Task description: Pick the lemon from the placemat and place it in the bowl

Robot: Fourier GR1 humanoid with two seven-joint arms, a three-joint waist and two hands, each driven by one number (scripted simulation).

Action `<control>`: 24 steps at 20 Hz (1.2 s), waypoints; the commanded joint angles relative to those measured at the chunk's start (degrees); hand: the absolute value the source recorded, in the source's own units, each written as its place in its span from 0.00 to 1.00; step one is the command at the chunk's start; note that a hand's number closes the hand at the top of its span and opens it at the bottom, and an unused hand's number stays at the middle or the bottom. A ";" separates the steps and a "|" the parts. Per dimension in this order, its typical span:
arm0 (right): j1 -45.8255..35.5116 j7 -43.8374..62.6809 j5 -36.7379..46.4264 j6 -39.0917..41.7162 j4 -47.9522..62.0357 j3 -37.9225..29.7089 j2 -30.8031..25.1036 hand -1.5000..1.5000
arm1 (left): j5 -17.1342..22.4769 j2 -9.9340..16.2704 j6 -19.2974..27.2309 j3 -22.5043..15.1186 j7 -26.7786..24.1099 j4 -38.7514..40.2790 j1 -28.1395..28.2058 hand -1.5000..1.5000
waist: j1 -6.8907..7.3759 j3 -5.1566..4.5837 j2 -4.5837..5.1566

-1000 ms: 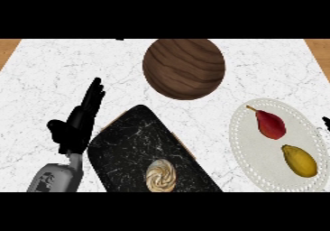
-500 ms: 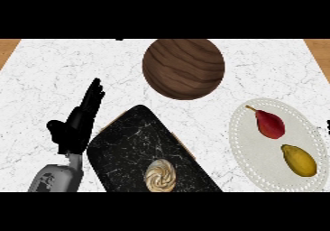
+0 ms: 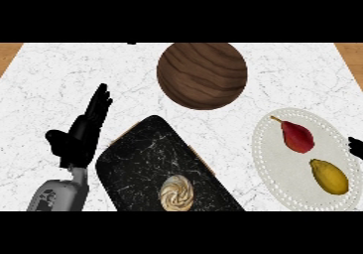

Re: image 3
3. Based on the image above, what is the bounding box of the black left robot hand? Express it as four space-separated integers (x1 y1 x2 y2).
45 82 114 170

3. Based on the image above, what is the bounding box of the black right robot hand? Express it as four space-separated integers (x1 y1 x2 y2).
347 136 363 166

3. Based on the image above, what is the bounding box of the yellow lemon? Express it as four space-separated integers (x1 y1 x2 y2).
309 158 350 196

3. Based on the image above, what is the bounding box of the white lace placemat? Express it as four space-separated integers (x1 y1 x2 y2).
251 107 363 212

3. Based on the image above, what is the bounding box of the brown wooden bowl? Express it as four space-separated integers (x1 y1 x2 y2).
155 42 250 111

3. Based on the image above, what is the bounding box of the red pear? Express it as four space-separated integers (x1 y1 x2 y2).
270 115 316 155

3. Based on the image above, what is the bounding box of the black marble cutting board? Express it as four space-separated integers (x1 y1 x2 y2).
93 114 247 212

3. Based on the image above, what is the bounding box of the cream swirl cupcake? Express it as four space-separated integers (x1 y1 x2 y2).
160 174 197 212

